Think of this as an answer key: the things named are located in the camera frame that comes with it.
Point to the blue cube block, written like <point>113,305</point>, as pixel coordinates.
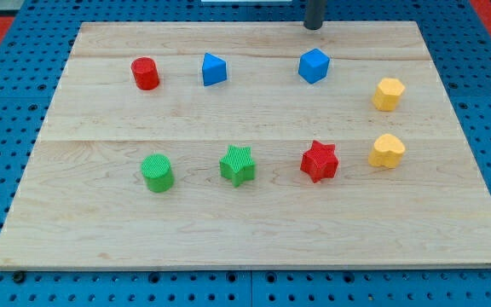
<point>313,66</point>

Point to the yellow hexagon block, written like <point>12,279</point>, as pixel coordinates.
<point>388,94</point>

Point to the green star block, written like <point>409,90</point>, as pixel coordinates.
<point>237,165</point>

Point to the red star block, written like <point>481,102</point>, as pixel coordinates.
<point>320,161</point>

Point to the light wooden board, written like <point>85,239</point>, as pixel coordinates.
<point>82,203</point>

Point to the blue triangular prism block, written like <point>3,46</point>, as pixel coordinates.
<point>214,70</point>

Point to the green cylinder block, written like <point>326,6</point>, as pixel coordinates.
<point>157,173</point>

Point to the red cylinder block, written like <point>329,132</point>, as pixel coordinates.
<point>145,73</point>

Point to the yellow heart block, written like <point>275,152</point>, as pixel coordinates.
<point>387,151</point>

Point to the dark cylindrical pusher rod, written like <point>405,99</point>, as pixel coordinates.
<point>314,14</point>

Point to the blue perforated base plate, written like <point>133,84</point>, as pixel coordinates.
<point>32,57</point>

